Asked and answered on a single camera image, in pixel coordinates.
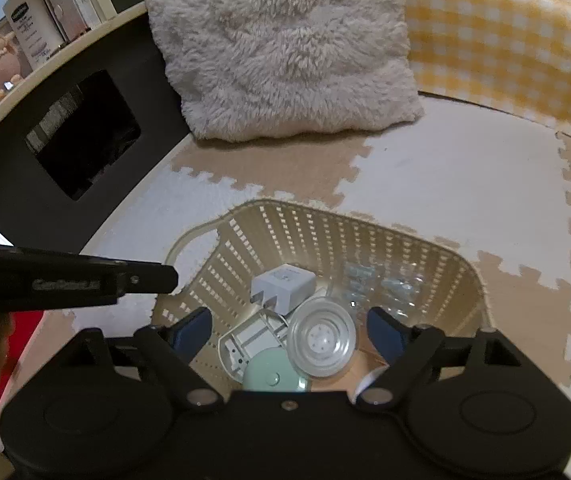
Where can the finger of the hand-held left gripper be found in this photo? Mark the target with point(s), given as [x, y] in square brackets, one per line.
[150, 278]

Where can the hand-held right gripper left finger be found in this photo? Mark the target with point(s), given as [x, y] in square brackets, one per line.
[193, 332]

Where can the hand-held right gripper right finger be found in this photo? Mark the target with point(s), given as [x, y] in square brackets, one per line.
[380, 330]

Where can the grey plastic tray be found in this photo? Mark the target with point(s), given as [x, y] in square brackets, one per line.
[245, 342]

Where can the clear round lid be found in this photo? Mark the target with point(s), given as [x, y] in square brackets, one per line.
[320, 337]

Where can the mint green round case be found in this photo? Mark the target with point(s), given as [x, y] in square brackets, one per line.
[265, 375]

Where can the white charger adapter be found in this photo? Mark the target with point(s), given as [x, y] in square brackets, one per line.
[285, 285]

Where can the cream plastic basket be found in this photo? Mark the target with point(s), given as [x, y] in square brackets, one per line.
[290, 230]

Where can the red box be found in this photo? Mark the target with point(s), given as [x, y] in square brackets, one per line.
[25, 345]

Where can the black cabinet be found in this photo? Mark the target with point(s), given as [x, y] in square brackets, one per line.
[155, 110]

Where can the white wooden shelf unit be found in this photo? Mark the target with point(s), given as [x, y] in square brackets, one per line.
[65, 52]

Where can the white lotion pump bottle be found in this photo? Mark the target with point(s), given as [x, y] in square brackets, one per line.
[30, 30]

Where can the fluffy white pillow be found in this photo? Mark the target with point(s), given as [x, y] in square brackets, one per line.
[275, 50]

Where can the books on shelf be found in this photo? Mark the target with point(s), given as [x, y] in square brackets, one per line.
[68, 0]

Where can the yellow checkered cushion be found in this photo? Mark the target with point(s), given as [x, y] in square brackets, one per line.
[490, 35]

